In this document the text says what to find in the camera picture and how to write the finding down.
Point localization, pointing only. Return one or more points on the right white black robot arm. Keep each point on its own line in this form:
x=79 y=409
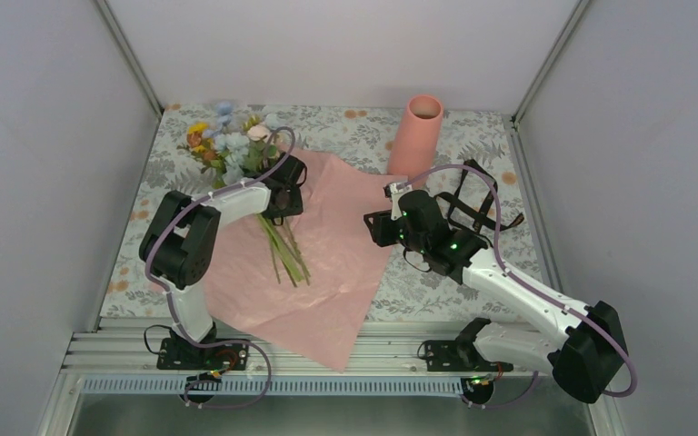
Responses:
x=581 y=346

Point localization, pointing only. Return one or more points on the pink cylindrical vase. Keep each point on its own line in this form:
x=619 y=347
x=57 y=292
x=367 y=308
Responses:
x=416 y=139

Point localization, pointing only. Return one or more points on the purple pink wrapping paper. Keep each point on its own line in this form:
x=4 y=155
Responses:
x=319 y=318

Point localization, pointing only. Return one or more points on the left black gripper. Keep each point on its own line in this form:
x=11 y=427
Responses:
x=295 y=209

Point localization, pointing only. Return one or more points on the floral patterned table mat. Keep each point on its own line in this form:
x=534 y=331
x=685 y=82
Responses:
x=363 y=138

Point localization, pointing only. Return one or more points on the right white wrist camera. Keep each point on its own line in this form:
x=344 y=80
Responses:
x=394 y=192

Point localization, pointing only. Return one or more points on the purple flower bouquet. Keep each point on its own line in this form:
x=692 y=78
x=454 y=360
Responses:
x=242 y=154

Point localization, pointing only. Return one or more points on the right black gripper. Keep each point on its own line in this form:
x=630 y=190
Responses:
x=379 y=231

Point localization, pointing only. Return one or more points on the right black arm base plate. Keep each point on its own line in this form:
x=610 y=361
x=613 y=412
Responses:
x=440 y=356

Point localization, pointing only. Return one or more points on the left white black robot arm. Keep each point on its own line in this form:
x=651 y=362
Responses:
x=179 y=244

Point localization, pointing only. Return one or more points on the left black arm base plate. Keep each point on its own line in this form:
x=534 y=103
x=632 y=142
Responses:
x=178 y=354

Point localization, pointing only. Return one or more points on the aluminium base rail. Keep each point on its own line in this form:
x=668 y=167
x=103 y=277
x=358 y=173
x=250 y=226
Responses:
x=120 y=357

